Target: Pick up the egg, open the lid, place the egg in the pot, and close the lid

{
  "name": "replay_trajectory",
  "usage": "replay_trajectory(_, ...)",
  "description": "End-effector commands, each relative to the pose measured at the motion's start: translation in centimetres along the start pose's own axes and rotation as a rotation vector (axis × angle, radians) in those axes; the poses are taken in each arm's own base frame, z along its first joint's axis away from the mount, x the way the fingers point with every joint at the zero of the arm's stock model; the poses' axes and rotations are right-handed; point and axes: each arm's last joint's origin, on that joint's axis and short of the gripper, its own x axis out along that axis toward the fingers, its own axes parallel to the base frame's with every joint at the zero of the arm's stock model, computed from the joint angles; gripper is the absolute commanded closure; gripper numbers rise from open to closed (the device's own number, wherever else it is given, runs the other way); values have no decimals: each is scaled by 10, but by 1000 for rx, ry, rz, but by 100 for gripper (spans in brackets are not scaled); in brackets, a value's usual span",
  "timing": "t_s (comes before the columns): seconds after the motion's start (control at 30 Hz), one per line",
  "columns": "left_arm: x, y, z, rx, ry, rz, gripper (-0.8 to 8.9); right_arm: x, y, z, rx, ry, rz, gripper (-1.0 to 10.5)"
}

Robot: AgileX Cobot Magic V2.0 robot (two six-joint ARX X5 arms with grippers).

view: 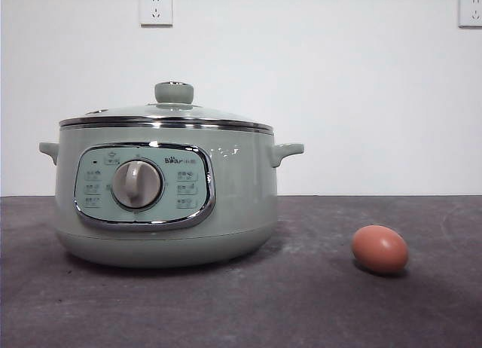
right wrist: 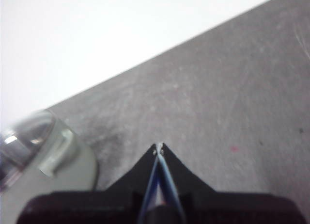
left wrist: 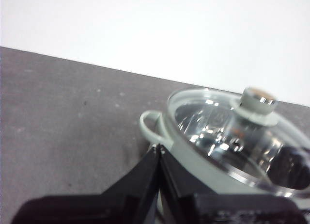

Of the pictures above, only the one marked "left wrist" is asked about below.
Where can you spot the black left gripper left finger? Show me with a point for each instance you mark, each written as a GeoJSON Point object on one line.
{"type": "Point", "coordinates": [126, 204]}

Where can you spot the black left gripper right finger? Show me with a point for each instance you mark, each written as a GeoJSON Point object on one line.
{"type": "Point", "coordinates": [193, 209]}

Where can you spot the glass lid with green knob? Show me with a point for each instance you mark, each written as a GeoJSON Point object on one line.
{"type": "Point", "coordinates": [210, 127]}

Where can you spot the pale green electric cooking pot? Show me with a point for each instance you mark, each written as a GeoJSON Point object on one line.
{"type": "Point", "coordinates": [206, 165]}

